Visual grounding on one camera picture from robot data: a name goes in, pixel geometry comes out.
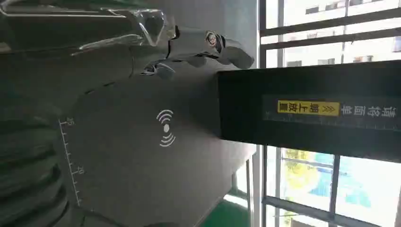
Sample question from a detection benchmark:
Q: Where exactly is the dark window frame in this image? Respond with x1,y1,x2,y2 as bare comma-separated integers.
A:
258,0,401,227

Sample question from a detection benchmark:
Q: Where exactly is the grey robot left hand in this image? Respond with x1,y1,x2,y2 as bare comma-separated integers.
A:
0,0,255,121

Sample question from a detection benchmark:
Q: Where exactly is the yellow label with black print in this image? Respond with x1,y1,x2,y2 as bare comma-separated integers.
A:
277,100,341,117

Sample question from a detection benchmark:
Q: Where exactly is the grey platform with ruler marks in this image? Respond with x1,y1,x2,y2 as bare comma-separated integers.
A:
56,67,258,227

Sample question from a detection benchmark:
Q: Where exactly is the thin grey metal post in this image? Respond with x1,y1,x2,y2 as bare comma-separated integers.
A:
245,159,252,220

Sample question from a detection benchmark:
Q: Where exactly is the ribbed grey left arm sleeve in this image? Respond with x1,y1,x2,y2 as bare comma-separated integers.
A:
0,106,84,227

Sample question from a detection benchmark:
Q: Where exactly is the black panel with printed strip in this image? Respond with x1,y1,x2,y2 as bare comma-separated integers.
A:
217,60,401,164

